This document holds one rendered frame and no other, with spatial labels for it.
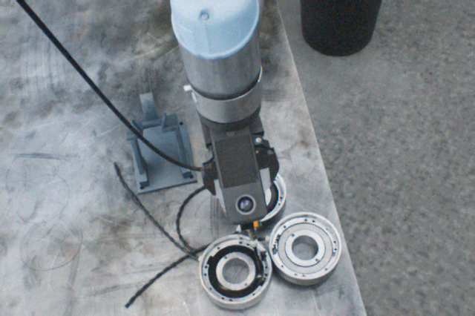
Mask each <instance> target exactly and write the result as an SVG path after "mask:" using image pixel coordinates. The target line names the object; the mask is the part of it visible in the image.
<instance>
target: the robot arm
mask: <svg viewBox="0 0 475 316"><path fill-rule="evenodd" d="M264 3H265V0H170V4H171V22H172V26H173V29H174V33H175V36H176V37H177V40H178V43H179V46H180V52H181V55H182V57H183V62H184V65H185V69H186V75H187V78H188V81H189V84H186V85H184V87H183V88H184V91H185V93H192V96H193V100H194V104H195V106H196V109H197V112H198V115H199V118H200V124H201V128H202V132H203V138H204V141H205V145H206V149H208V151H207V153H206V154H205V158H206V162H204V163H201V164H202V166H201V167H200V173H201V177H202V181H203V185H204V187H205V188H206V189H207V190H208V191H209V192H210V193H211V194H212V195H213V196H216V198H218V199H220V200H223V201H224V204H225V208H226V215H227V218H228V220H229V222H230V223H231V224H233V225H235V226H238V225H242V224H246V223H252V222H256V221H260V220H263V219H264V218H265V217H266V216H267V214H268V207H267V203H266V198H265V192H266V191H267V190H268V189H269V187H270V185H271V184H272V183H273V182H274V180H275V178H276V176H277V174H278V171H279V168H280V164H279V162H278V158H277V155H276V153H275V149H274V147H271V148H270V146H269V140H268V139H264V138H263V136H264V134H265V131H264V128H263V124H262V121H261V117H260V112H261V107H262V98H263V77H262V67H261V52H260V28H261V21H262V16H263V9H264Z"/></svg>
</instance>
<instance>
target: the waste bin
mask: <svg viewBox="0 0 475 316"><path fill-rule="evenodd" d="M381 2H382V0H301V22H302V33H303V36H304V40H305V42H306V43H307V44H308V45H309V46H310V47H311V48H312V49H314V50H316V51H318V52H319V53H323V54H326V55H330V56H347V55H350V54H353V53H357V52H359V51H360V50H362V49H363V48H365V47H366V46H367V45H368V44H369V43H370V41H371V39H372V37H373V33H374V27H375V24H376V20H377V17H378V14H379V9H380V7H381Z"/></svg>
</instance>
